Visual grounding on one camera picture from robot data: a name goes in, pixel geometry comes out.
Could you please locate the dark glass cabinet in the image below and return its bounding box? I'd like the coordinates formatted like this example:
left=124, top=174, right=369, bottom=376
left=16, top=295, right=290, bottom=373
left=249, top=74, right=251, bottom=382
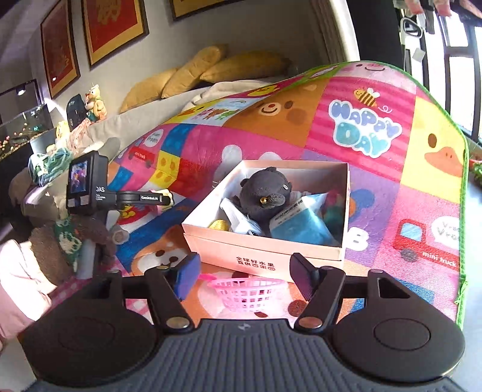
left=0, top=79, right=53, bottom=151

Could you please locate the colourful printed play mat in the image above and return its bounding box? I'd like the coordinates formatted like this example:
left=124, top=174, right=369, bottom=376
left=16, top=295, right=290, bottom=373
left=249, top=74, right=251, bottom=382
left=49, top=60, right=469, bottom=332

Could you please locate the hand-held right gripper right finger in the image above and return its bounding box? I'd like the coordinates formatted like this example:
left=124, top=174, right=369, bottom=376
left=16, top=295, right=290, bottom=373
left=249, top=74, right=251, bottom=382
left=290, top=252, right=437, bottom=329

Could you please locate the teal and white knitted cloth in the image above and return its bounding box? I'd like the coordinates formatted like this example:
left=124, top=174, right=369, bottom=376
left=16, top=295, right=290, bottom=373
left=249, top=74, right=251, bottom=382
left=28, top=147, right=74, bottom=187

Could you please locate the yellow pillow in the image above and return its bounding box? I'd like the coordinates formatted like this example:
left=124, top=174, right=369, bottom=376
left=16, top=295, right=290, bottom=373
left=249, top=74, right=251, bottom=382
left=199, top=51, right=290, bottom=84
left=120, top=68, right=177, bottom=114
left=161, top=44, right=228, bottom=99

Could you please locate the black plush toy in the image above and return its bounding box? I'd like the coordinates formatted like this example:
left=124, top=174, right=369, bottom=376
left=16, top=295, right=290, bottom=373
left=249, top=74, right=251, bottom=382
left=230, top=166, right=292, bottom=230

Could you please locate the pink clothing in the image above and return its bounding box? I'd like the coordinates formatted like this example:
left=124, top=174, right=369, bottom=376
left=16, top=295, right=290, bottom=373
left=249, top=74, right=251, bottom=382
left=0, top=241, right=51, bottom=340

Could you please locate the white box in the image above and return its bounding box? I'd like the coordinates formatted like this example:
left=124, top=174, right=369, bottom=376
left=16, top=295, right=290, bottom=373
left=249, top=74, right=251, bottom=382
left=219, top=197, right=264, bottom=236

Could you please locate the pink plastic basket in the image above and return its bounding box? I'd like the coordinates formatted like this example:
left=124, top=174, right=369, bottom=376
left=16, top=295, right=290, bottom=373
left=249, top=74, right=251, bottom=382
left=199, top=273, right=289, bottom=313

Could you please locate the pink cardboard box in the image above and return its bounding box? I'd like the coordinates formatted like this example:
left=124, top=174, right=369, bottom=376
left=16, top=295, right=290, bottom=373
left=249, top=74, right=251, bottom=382
left=182, top=159, right=351, bottom=273

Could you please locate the blue and white tissue pack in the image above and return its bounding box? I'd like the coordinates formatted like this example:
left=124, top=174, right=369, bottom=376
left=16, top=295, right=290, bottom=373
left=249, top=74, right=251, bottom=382
left=269, top=192, right=341, bottom=247

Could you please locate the beige plush cushion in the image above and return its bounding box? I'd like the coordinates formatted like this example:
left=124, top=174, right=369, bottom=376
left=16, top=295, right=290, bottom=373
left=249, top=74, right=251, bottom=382
left=9, top=168, right=68, bottom=227

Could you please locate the red framed wall picture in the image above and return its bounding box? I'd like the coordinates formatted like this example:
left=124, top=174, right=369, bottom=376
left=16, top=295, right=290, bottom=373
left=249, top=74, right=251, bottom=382
left=41, top=0, right=81, bottom=99
left=81, top=0, right=149, bottom=68
left=169, top=0, right=245, bottom=21

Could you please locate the brown teddy bear green sweater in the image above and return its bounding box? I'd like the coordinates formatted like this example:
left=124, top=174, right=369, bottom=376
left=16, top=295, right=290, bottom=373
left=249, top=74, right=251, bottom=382
left=30, top=215, right=130, bottom=287

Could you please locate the small tan teddy bear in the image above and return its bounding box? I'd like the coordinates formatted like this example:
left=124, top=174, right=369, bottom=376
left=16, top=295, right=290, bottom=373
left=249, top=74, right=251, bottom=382
left=83, top=84, right=108, bottom=123

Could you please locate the black window frame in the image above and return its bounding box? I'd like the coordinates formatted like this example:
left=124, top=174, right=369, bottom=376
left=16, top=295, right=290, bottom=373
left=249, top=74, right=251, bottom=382
left=399, top=0, right=482, bottom=144

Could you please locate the dark backpack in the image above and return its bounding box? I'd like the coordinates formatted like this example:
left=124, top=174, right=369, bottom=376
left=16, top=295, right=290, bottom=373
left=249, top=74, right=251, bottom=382
left=66, top=94, right=91, bottom=127

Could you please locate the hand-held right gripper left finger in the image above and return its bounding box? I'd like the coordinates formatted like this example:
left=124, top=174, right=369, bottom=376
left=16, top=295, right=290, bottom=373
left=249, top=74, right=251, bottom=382
left=81, top=252, right=202, bottom=328

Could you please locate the cream blanket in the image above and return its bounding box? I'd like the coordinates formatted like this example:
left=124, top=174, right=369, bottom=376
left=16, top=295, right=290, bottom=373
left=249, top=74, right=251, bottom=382
left=181, top=77, right=287, bottom=110

